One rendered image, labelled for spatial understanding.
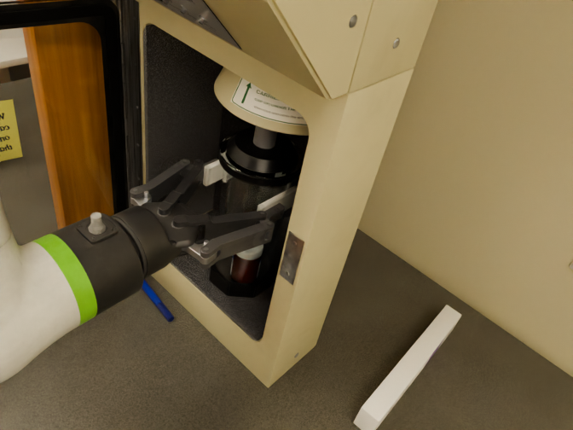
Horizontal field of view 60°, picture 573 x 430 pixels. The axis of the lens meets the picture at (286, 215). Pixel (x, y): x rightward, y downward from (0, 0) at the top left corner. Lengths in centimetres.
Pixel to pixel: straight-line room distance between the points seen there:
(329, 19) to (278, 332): 41
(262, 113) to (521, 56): 43
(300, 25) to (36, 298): 31
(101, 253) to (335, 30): 29
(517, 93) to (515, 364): 44
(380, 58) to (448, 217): 54
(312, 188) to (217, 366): 37
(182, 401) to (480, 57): 67
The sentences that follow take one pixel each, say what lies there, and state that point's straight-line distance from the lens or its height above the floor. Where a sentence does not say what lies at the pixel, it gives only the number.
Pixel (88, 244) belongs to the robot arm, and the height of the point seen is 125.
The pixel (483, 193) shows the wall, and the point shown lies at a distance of 90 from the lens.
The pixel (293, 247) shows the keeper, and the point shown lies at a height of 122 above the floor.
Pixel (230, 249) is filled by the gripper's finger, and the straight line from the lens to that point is 55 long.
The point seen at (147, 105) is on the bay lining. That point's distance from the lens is 67.
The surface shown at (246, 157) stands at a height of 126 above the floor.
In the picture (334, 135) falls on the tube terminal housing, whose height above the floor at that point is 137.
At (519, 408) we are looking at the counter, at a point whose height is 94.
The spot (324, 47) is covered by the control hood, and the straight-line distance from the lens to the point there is 37.
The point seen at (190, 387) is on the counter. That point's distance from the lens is 75.
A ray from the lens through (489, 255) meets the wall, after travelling 95.
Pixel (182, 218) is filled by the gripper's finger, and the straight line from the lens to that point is 56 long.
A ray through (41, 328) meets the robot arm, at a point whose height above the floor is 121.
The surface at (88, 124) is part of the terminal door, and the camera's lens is 68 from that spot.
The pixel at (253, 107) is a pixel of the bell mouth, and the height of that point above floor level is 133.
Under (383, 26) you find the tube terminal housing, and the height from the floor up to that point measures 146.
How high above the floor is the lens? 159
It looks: 40 degrees down
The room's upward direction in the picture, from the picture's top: 13 degrees clockwise
